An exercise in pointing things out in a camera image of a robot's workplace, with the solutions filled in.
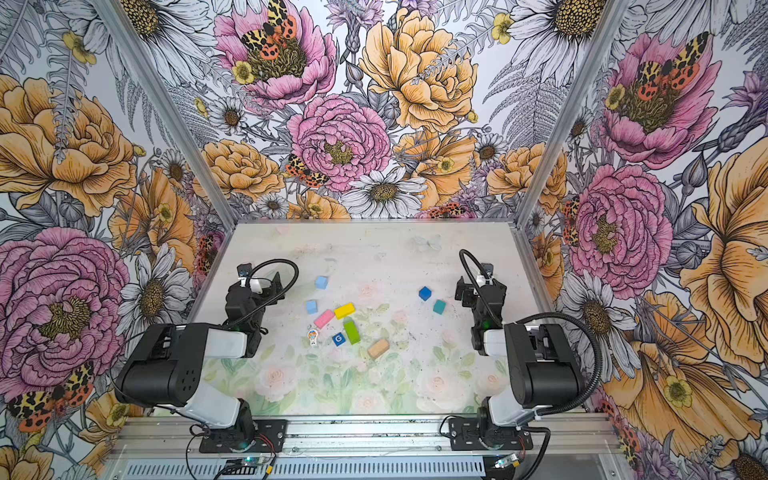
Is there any aluminium corner post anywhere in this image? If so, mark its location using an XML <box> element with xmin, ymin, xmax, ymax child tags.
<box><xmin>515</xmin><ymin>0</ymin><xmax>630</xmax><ymax>231</ymax></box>
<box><xmin>94</xmin><ymin>1</ymin><xmax>237</xmax><ymax>233</ymax></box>

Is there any aluminium front rail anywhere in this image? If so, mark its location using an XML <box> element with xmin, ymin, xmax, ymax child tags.
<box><xmin>109</xmin><ymin>412</ymin><xmax>619</xmax><ymax>460</ymax></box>

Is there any yellow rectangular block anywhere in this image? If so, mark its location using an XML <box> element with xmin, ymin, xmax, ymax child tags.
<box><xmin>334</xmin><ymin>303</ymin><xmax>356</xmax><ymax>320</ymax></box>

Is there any right aluminium corner post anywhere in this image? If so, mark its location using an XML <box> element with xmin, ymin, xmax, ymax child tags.
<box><xmin>515</xmin><ymin>0</ymin><xmax>630</xmax><ymax>231</ymax></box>

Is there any white vented cable duct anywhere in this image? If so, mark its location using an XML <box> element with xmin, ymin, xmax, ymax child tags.
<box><xmin>113</xmin><ymin>456</ymin><xmax>486</xmax><ymax>479</ymax></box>

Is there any pink rectangular block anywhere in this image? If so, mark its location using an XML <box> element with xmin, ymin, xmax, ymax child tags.
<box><xmin>313</xmin><ymin>310</ymin><xmax>336</xmax><ymax>329</ymax></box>

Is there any left aluminium corner post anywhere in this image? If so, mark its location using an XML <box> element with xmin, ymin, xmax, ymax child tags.
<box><xmin>94</xmin><ymin>1</ymin><xmax>237</xmax><ymax>233</ymax></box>

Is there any teal cube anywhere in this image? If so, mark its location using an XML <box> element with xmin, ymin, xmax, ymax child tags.
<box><xmin>433</xmin><ymin>300</ymin><xmax>447</xmax><ymax>315</ymax></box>

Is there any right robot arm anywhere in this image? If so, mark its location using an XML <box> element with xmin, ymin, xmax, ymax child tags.
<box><xmin>455</xmin><ymin>250</ymin><xmax>595</xmax><ymax>431</ymax></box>

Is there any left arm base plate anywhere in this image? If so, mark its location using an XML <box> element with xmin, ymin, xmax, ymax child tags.
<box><xmin>199</xmin><ymin>419</ymin><xmax>288</xmax><ymax>454</ymax></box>

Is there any natural wood rectangular block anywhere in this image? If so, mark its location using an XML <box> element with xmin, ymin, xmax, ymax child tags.
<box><xmin>367</xmin><ymin>338</ymin><xmax>390</xmax><ymax>360</ymax></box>

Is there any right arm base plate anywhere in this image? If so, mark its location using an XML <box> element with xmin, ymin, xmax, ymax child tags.
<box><xmin>439</xmin><ymin>415</ymin><xmax>533</xmax><ymax>451</ymax></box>

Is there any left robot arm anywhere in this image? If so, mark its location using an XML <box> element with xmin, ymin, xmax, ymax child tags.
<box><xmin>113</xmin><ymin>258</ymin><xmax>299</xmax><ymax>438</ymax></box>

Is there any green rectangular block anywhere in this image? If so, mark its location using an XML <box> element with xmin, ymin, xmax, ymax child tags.
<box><xmin>343</xmin><ymin>320</ymin><xmax>361</xmax><ymax>345</ymax></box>

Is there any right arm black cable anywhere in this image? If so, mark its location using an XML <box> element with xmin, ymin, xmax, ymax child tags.
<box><xmin>458</xmin><ymin>248</ymin><xmax>604</xmax><ymax>416</ymax></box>

